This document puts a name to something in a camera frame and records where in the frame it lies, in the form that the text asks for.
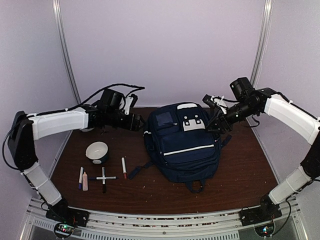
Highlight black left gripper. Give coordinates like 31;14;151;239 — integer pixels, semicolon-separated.
106;109;147;133

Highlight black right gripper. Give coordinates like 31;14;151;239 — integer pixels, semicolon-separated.
205;100;258;134

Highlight navy blue student backpack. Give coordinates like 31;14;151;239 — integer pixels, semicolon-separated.
127;102;232;193

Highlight blue white marker horizontal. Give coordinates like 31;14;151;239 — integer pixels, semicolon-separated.
88;176;118;181

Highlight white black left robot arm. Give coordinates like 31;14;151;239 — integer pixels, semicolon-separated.
2;85;144;227

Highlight white marker red cap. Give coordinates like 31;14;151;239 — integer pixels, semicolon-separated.
121;157;128;179

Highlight white scalloped ceramic dish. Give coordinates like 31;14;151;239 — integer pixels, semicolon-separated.
80;127;95;133

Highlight white bowl teal outside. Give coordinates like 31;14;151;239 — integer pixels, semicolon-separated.
85;141;109;165

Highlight black white marker vertical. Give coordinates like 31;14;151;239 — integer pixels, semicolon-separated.
102;166;107;194

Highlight pink white correction stick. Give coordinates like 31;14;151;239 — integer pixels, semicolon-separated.
82;172;89;191

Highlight white marker blue cap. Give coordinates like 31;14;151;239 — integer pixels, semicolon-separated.
78;166;84;190

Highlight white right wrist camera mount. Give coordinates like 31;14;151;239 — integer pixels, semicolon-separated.
210;95;228;110

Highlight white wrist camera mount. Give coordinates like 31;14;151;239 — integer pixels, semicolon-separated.
210;95;228;110
122;96;134;115

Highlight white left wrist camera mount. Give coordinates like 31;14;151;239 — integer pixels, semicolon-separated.
122;96;134;115

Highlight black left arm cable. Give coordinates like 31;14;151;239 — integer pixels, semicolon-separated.
1;83;146;171

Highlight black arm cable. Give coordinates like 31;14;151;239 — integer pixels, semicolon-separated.
1;83;146;171
239;194;294;231

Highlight aluminium right corner post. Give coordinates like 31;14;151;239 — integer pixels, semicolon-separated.
249;0;274;88

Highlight aluminium corner post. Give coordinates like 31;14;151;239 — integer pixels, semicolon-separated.
249;0;274;88
51;0;84;109

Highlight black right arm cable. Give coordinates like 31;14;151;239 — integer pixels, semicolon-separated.
239;194;294;231

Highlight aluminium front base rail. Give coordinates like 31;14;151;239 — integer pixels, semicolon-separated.
19;196;310;240

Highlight aluminium left corner post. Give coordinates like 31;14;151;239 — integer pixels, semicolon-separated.
51;0;84;109

